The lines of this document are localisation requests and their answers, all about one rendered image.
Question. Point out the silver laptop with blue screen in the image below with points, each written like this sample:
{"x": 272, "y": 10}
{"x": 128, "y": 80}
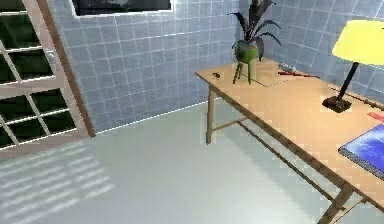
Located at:
{"x": 370, "y": 150}

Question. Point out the small black object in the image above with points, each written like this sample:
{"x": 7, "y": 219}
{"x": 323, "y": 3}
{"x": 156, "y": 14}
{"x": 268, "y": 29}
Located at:
{"x": 216, "y": 74}

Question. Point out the dark plant in green pot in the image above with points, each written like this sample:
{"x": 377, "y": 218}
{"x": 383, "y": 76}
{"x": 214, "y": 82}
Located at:
{"x": 248, "y": 50}

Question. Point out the tan flat paper sheet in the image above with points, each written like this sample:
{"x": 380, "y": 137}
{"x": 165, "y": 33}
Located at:
{"x": 266, "y": 71}

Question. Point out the light wooden table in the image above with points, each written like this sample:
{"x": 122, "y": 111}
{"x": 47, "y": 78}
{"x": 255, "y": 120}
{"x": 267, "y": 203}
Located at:
{"x": 293, "y": 110}

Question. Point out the grey pen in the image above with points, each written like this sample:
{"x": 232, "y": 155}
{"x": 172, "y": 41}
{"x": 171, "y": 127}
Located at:
{"x": 287, "y": 68}

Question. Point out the yellow shade black table lamp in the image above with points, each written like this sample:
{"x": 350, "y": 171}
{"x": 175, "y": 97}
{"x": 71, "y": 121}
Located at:
{"x": 360, "y": 43}

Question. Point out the red flat object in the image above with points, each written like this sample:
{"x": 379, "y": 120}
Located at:
{"x": 377, "y": 116}

